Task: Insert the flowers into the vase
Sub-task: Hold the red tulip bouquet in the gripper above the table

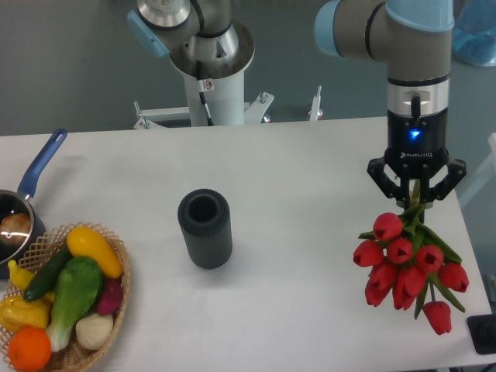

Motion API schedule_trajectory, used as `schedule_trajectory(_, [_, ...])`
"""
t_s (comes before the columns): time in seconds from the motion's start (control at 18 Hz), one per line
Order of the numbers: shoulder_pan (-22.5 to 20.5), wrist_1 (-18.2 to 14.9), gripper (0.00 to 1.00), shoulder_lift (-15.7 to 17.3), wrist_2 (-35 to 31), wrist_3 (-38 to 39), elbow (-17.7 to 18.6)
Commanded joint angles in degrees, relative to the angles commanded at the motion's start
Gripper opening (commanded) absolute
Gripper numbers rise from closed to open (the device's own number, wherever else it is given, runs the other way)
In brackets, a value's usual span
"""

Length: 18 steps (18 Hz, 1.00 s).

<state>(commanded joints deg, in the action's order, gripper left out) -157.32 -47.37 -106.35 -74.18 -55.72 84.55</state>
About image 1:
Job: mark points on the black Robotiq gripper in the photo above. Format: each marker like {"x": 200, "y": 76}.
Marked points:
{"x": 416, "y": 150}

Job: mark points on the red tulip bouquet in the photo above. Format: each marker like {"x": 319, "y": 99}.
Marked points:
{"x": 410, "y": 262}

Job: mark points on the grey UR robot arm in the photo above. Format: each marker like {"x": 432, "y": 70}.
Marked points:
{"x": 413, "y": 38}

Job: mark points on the dark grey ribbed vase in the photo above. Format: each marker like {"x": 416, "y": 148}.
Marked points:
{"x": 204, "y": 218}

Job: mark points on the blue plastic bag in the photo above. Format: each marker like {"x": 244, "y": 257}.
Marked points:
{"x": 474, "y": 33}

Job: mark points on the black device at edge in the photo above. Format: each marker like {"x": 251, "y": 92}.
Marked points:
{"x": 482, "y": 333}

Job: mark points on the purple red onion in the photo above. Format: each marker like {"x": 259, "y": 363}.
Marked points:
{"x": 110, "y": 298}

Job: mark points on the yellow squash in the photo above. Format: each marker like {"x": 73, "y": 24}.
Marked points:
{"x": 85, "y": 242}

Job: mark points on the green bok choy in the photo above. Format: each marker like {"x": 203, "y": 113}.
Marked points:
{"x": 76, "y": 290}

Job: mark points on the white garlic bulb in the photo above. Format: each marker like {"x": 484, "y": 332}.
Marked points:
{"x": 93, "y": 330}

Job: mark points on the green cucumber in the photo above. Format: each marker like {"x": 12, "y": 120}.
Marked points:
{"x": 45, "y": 278}

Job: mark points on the brown bread roll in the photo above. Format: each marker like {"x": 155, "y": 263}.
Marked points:
{"x": 15, "y": 228}

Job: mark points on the yellow banana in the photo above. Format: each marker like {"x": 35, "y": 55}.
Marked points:
{"x": 19, "y": 278}

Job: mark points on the yellow bell pepper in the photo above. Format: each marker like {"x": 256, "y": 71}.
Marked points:
{"x": 16, "y": 313}

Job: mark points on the orange fruit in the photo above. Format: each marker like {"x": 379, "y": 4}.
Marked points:
{"x": 29, "y": 349}

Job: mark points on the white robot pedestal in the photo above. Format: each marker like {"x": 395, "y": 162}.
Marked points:
{"x": 211, "y": 102}

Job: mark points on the blue handled saucepan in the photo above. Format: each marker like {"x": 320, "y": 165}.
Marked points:
{"x": 19, "y": 201}

